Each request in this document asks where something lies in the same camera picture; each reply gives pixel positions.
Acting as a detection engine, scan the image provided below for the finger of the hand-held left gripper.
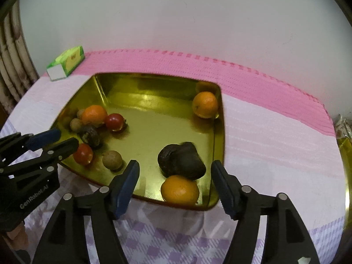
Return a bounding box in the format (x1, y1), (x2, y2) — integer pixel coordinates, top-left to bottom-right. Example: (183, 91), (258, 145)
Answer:
(0, 128), (61, 154)
(0, 137), (79, 176)

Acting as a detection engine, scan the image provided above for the green tissue packet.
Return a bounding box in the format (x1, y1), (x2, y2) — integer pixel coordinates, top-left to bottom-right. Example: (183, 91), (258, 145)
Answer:
(46, 46), (86, 81)

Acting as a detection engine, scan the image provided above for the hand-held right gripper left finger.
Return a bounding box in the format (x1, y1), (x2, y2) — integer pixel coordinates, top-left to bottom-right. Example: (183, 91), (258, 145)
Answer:
(32, 159), (140, 264)

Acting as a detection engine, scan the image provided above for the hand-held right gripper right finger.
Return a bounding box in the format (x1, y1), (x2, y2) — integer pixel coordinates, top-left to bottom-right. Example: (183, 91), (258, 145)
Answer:
(211, 160), (321, 264)

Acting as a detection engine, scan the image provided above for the orange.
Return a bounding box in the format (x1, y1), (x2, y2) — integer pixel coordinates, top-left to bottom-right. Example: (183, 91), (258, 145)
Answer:
(161, 175), (200, 204)
(192, 91), (218, 119)
(82, 105), (108, 126)

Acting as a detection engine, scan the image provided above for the red cherry tomato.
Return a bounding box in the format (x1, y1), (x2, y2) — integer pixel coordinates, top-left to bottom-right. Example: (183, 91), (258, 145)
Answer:
(73, 143), (94, 166)
(105, 114), (125, 132)

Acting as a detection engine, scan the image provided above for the red tin box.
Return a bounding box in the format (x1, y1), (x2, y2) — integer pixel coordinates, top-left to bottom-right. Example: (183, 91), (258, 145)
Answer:
(49, 72), (226, 212)

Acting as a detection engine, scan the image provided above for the gold tin lid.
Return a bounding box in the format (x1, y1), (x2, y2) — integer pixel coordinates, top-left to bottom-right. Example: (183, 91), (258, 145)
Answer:
(335, 136), (352, 226)

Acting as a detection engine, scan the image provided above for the dark wrinkled passion fruit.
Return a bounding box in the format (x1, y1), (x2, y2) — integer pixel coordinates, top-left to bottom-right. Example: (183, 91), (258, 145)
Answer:
(176, 141), (207, 180)
(158, 144), (182, 176)
(80, 125), (101, 147)

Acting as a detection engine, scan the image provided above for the pink and purple checked tablecloth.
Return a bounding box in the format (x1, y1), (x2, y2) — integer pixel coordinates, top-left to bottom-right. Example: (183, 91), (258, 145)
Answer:
(0, 49), (345, 264)

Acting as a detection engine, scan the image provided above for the pale background clutter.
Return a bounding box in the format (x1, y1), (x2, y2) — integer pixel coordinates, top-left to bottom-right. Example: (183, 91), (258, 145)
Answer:
(333, 115), (352, 138)

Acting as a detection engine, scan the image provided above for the person's left hand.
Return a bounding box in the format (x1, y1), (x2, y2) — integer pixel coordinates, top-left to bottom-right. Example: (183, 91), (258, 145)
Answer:
(5, 221), (28, 251)

